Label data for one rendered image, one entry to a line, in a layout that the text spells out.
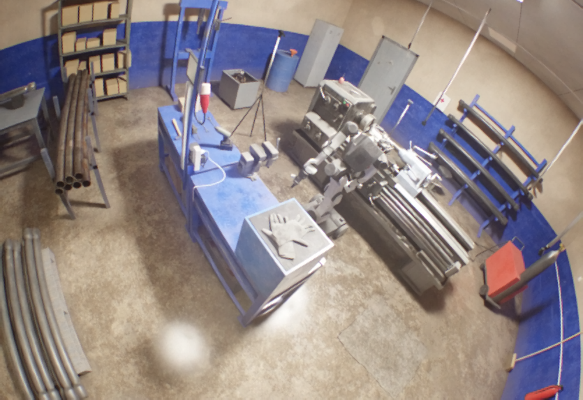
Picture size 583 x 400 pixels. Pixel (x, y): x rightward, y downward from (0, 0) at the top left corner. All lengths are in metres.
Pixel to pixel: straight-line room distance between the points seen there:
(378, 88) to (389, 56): 0.88
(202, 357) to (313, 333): 1.05
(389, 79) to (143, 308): 6.37
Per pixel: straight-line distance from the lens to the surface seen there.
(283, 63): 5.60
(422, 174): 2.93
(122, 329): 2.37
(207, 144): 2.23
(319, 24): 6.49
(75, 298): 2.60
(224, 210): 1.73
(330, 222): 2.93
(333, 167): 2.07
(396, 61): 6.34
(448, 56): 6.00
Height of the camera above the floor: 2.23
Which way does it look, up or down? 41 degrees down
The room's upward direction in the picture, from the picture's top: 25 degrees clockwise
